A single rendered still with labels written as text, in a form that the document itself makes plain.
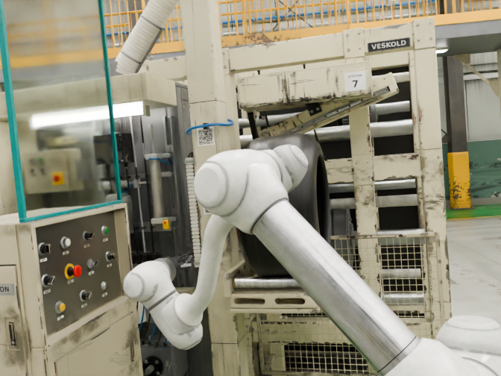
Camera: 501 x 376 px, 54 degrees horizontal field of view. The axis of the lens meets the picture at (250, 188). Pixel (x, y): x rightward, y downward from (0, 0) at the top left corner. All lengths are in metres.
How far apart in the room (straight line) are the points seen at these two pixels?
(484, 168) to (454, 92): 1.87
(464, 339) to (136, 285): 0.87
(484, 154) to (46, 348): 10.97
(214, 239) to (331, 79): 1.14
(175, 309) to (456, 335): 0.77
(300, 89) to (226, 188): 1.33
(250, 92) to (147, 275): 1.13
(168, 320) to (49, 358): 0.38
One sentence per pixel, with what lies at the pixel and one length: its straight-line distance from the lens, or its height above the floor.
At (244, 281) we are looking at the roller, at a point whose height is 0.91.
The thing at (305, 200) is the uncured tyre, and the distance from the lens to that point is 1.79.
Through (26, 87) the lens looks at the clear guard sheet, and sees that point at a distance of 1.65.
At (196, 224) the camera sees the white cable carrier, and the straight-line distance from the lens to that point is 2.14.
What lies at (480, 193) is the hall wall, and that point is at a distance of 11.92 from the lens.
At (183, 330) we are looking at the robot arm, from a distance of 1.49.
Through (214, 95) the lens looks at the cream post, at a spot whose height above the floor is 1.67.
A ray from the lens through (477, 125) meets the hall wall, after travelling 11.95.
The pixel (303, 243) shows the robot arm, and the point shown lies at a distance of 0.98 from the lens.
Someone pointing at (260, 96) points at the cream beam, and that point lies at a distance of 2.29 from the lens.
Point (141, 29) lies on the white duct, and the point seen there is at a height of 2.08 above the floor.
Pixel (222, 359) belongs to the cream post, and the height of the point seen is 0.55.
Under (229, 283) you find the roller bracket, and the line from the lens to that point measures 2.01.
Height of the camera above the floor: 1.40
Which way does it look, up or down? 3 degrees down
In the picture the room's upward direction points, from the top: 5 degrees counter-clockwise
